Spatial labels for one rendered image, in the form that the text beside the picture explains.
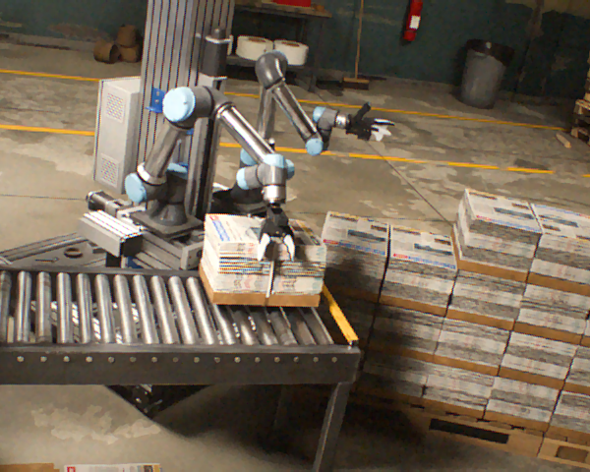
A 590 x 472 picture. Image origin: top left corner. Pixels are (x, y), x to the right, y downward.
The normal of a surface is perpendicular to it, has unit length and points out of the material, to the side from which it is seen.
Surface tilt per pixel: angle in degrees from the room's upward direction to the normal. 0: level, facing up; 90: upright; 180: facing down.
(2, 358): 90
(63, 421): 0
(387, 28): 90
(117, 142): 90
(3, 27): 90
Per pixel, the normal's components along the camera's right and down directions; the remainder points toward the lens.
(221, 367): 0.27, 0.44
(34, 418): 0.18, -0.90
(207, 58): -0.61, 0.22
